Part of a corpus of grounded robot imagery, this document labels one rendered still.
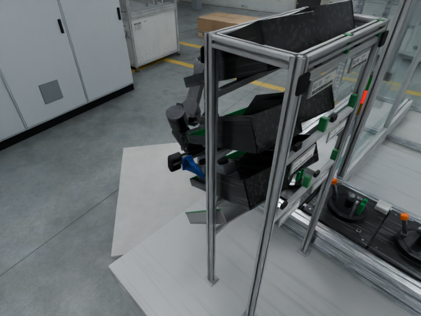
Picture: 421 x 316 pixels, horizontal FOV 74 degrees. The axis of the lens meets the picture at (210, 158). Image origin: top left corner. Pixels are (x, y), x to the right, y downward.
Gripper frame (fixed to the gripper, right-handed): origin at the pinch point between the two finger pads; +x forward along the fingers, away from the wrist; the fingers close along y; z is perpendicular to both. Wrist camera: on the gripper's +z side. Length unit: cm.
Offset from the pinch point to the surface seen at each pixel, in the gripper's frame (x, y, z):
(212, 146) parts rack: 9.2, -5.5, 20.8
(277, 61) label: 16.1, -1.5, 44.6
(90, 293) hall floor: -27, -56, -134
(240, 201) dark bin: 19.3, -2.6, 10.4
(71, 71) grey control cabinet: -280, -7, -141
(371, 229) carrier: 38, 49, -21
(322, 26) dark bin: 8.8, 16.1, 43.3
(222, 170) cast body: 6.8, 1.1, 5.2
